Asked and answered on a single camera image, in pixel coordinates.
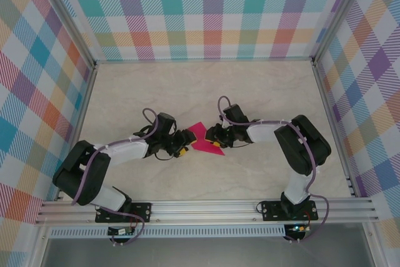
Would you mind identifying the pink paper sheet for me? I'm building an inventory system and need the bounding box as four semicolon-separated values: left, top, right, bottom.
186;122;226;158

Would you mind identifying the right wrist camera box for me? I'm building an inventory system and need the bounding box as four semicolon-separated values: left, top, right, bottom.
222;104;248;123

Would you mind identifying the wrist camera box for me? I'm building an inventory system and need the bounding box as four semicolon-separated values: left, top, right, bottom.
222;104;248;123
155;112;176;134

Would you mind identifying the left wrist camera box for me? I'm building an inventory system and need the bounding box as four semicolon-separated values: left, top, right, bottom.
155;112;176;134

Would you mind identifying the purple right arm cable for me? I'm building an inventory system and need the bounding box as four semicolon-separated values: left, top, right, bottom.
217;95;329;244

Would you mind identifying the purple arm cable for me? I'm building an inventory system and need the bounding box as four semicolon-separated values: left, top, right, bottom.
217;95;329;244
71;108;163;247

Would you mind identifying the aluminium mounting rail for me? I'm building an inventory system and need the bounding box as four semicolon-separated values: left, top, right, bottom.
34;197;379;226

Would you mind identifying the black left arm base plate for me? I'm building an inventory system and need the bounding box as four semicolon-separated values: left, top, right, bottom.
95;201;153;223

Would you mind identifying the slotted grey cable duct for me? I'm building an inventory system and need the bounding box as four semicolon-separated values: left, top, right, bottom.
49;224;287;239

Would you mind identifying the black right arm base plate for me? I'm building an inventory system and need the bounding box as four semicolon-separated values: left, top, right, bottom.
261;199;319;221

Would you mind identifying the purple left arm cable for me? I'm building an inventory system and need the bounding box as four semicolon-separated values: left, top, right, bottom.
71;108;163;247

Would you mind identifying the aluminium table edge rail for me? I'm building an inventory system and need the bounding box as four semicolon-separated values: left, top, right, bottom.
312;60;360;199
54;62;99;201

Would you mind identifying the aluminium frame post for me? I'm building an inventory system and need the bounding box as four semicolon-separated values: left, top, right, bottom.
311;0;374;64
31;0;98;69

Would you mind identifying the aluminium frame leg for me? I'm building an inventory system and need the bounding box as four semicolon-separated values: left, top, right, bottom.
362;221;387;267
26;224;53;267

